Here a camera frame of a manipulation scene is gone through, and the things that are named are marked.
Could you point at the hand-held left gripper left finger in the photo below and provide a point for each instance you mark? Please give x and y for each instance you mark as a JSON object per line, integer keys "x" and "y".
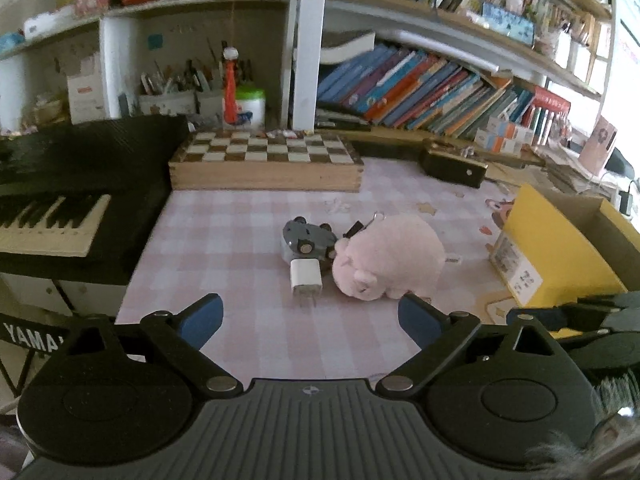
{"x": 202, "y": 320}

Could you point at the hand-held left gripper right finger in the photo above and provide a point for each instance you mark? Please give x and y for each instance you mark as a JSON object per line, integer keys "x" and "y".
{"x": 420, "y": 320}

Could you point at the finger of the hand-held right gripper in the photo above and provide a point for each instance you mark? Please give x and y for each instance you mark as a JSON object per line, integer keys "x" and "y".
{"x": 565, "y": 319}
{"x": 622, "y": 301}

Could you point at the yellow cardboard box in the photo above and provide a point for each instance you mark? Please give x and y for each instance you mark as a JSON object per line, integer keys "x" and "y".
{"x": 550, "y": 260}

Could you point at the pink plush pig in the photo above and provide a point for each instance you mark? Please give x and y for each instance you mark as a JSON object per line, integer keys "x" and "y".
{"x": 395, "y": 255}

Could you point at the white charger plug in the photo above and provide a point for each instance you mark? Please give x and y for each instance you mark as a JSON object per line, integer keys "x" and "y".
{"x": 305, "y": 277}

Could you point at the grey toy car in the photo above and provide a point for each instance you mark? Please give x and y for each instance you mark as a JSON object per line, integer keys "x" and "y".
{"x": 305, "y": 235}

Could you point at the person's right forearm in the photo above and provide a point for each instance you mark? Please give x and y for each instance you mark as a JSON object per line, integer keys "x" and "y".
{"x": 615, "y": 440}

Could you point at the pink checked tablecloth desktop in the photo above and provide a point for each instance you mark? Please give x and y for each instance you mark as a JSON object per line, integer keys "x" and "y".
{"x": 225, "y": 240}

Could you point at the black power adapter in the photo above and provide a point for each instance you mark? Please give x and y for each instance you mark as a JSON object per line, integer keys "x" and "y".
{"x": 625, "y": 201}

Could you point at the stack of papers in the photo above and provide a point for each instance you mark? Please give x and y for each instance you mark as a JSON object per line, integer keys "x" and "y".
{"x": 570, "y": 170}

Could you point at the wooden chessboard box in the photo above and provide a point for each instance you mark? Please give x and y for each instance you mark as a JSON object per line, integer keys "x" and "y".
{"x": 260, "y": 175}

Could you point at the black case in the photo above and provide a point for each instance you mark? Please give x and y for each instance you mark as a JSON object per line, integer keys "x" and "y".
{"x": 452, "y": 165}

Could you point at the black keyboard stand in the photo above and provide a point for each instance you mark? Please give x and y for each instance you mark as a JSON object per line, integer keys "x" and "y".
{"x": 30, "y": 335}

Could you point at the black electronic keyboard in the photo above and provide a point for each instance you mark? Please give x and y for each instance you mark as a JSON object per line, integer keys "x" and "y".
{"x": 125, "y": 160}

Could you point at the red thick book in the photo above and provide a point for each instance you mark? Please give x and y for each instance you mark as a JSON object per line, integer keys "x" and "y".
{"x": 552, "y": 101}

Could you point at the white jar with green lid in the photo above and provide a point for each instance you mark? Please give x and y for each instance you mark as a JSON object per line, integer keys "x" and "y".
{"x": 251, "y": 110}

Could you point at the pen holder with brushes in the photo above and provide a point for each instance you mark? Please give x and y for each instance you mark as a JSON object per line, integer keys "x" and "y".
{"x": 210, "y": 100}
{"x": 165, "y": 102}

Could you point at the white pen holder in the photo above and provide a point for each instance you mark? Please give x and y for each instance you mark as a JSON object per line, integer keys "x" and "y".
{"x": 582, "y": 62}
{"x": 563, "y": 50}

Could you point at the white box with red label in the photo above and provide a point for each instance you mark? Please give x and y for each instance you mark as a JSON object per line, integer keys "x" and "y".
{"x": 86, "y": 95}

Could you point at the white bookshelf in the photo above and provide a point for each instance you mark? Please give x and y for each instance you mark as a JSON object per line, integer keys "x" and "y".
{"x": 305, "y": 60}

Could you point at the white tissue pack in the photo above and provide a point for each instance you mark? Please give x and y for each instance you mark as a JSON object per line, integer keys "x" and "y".
{"x": 41, "y": 27}

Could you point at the blue tissue pack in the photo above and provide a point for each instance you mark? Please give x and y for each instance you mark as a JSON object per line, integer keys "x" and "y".
{"x": 11, "y": 42}

